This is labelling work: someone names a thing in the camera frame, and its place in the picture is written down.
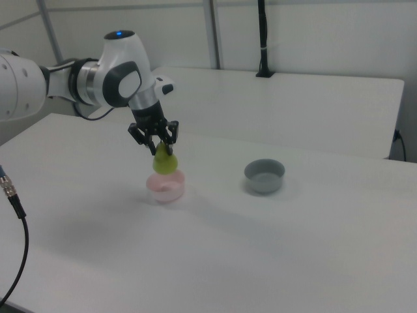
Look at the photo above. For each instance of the white side table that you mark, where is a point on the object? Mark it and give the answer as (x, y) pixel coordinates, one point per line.
(293, 107)

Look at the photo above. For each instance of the pink bowl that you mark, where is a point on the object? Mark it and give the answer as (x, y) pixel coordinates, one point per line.
(163, 192)

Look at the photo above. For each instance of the grey bowl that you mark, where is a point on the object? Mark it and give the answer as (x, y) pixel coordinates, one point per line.
(264, 182)

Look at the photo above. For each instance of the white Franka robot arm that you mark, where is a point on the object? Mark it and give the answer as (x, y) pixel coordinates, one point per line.
(120, 65)

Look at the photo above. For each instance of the green pear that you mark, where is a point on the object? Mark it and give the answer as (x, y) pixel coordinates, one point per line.
(166, 164)

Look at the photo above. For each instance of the black pole with clamp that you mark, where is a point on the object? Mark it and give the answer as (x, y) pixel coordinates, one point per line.
(263, 32)

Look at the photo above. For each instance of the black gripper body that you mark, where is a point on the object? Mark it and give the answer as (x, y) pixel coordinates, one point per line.
(148, 115)

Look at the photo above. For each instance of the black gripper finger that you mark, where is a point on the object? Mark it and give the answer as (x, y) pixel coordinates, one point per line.
(143, 137)
(170, 133)

